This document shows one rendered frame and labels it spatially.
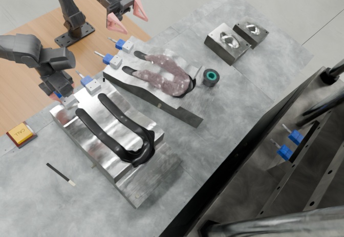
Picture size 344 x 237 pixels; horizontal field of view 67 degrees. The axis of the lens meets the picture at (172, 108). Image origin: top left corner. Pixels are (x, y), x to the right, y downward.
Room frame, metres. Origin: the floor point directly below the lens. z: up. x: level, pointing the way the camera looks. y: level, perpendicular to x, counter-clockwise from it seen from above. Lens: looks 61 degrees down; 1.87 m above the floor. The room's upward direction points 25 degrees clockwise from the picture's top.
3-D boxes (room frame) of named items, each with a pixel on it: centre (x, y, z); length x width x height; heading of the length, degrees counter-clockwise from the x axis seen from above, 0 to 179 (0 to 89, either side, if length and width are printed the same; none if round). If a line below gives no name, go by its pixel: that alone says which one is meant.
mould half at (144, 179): (0.34, 0.15, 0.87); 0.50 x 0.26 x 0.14; 69
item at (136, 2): (0.66, 0.25, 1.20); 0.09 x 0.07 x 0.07; 70
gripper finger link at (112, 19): (0.59, 0.28, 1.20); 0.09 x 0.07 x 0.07; 70
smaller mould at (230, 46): (1.10, -0.13, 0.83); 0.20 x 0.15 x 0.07; 69
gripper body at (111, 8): (0.65, 0.33, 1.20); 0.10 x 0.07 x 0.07; 160
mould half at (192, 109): (0.70, 0.10, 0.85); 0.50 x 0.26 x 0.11; 86
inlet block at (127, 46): (0.77, 0.36, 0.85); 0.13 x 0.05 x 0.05; 86
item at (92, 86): (0.49, 0.38, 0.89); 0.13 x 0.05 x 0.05; 69
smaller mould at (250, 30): (1.27, -0.23, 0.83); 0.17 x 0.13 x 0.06; 69
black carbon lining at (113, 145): (0.35, 0.16, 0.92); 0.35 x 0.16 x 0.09; 69
